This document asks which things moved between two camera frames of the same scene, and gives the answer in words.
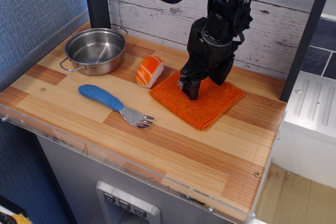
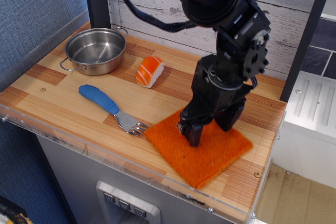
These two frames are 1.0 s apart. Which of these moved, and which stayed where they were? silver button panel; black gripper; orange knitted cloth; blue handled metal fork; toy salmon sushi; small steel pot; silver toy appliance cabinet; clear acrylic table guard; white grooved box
Moved: blue handled metal fork; black gripper; orange knitted cloth
Stayed: clear acrylic table guard; silver toy appliance cabinet; silver button panel; small steel pot; toy salmon sushi; white grooved box
